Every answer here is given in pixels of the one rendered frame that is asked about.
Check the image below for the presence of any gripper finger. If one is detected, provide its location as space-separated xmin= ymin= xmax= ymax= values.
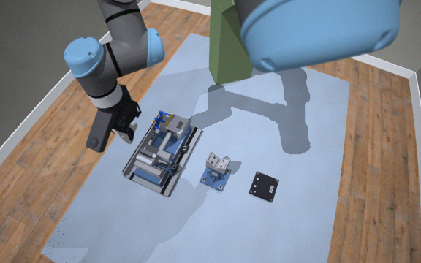
xmin=111 ymin=129 xmax=127 ymax=142
xmin=121 ymin=123 xmax=137 ymax=144

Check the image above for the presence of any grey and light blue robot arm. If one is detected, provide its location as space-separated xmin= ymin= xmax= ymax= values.
xmin=64 ymin=0 xmax=402 ymax=153

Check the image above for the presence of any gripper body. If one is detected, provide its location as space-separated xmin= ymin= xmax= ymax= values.
xmin=97 ymin=84 xmax=141 ymax=133

